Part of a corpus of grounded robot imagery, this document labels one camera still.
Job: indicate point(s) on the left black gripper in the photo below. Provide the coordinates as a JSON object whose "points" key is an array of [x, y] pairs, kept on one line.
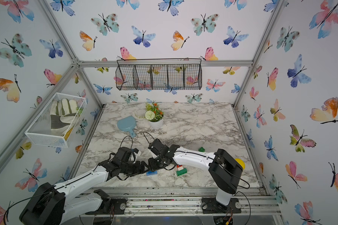
{"points": [[137, 170]]}

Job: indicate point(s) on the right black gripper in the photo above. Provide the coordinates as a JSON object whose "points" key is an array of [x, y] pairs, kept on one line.
{"points": [[151, 167]]}

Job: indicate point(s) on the light blue lego brick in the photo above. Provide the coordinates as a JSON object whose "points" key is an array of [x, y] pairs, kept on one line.
{"points": [[150, 173]]}

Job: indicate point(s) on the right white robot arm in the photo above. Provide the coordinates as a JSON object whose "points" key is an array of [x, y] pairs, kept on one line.
{"points": [[224, 169]]}

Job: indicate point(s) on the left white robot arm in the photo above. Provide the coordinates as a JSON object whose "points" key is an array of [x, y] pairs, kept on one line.
{"points": [[56, 204]]}

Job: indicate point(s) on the white plant pot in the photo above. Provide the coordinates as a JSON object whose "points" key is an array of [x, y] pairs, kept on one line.
{"points": [[156, 125]]}

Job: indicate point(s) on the artificial green plant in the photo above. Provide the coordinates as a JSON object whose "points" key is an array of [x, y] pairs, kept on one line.
{"points": [[153, 112]]}

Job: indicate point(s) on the grey white work glove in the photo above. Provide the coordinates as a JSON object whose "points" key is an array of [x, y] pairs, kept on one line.
{"points": [[63, 114]]}

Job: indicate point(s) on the white wire basket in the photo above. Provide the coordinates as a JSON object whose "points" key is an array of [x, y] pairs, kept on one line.
{"points": [[39, 132]]}

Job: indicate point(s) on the black wire wall basket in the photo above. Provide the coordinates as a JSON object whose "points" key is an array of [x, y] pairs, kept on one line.
{"points": [[158, 74]]}

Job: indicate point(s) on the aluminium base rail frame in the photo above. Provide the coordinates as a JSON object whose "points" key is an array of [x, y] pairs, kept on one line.
{"points": [[168, 202]]}

